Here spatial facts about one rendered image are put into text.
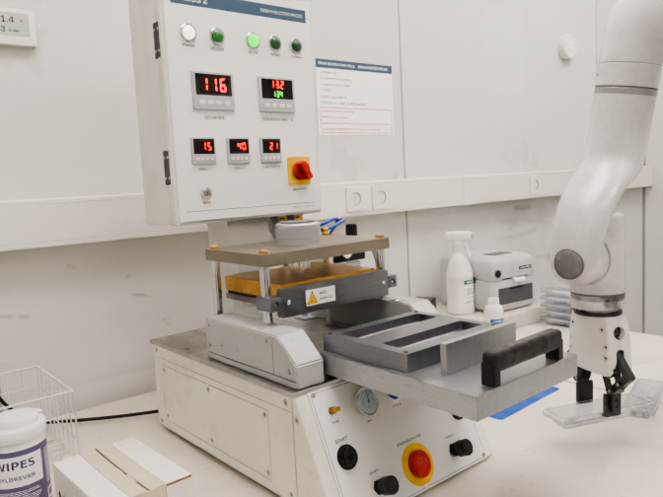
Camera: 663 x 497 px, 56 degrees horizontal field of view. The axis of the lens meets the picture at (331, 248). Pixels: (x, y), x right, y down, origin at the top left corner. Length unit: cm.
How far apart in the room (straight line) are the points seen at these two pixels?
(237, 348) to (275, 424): 14
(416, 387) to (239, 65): 69
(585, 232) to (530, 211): 155
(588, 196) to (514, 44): 156
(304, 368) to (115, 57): 90
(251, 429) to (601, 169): 66
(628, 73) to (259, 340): 67
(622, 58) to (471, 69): 127
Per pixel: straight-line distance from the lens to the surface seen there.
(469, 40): 229
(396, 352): 80
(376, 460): 94
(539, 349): 82
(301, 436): 89
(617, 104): 104
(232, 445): 106
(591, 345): 111
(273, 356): 91
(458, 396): 74
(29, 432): 101
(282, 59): 126
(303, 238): 105
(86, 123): 147
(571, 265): 100
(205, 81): 115
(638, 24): 105
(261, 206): 120
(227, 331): 101
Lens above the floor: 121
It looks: 6 degrees down
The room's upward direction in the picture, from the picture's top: 3 degrees counter-clockwise
